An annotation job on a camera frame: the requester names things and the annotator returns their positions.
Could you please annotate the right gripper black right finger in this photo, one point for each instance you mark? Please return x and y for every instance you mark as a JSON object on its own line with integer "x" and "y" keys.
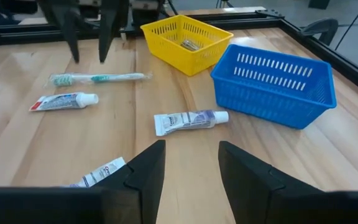
{"x": 259, "y": 199}

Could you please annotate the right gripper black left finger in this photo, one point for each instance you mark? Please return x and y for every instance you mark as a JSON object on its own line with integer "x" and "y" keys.
{"x": 135, "y": 199}

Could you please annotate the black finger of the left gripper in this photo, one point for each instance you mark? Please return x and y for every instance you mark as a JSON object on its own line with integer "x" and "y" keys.
{"x": 70, "y": 25}
{"x": 109, "y": 28}

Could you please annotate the small white toothpaste tube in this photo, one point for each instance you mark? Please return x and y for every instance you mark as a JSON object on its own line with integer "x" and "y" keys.
{"x": 104, "y": 171}

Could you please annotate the teal toothbrush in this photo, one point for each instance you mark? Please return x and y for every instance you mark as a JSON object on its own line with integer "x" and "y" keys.
{"x": 117, "y": 77}

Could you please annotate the toothpaste tube with red end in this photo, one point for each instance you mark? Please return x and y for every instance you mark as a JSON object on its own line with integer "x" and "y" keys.
{"x": 61, "y": 102}

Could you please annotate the purple white toothpaste tube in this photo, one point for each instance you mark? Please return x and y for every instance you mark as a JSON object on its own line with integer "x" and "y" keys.
{"x": 185, "y": 121}

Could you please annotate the yellow plastic basket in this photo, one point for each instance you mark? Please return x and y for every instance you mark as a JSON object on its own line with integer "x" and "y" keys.
{"x": 179, "y": 59}

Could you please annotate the small blue slotted basket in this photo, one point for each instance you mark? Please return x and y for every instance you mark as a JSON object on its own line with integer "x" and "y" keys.
{"x": 259, "y": 105}

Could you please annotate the black camera mount foot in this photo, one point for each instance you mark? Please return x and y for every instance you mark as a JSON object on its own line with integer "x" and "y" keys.
{"x": 325, "y": 28}

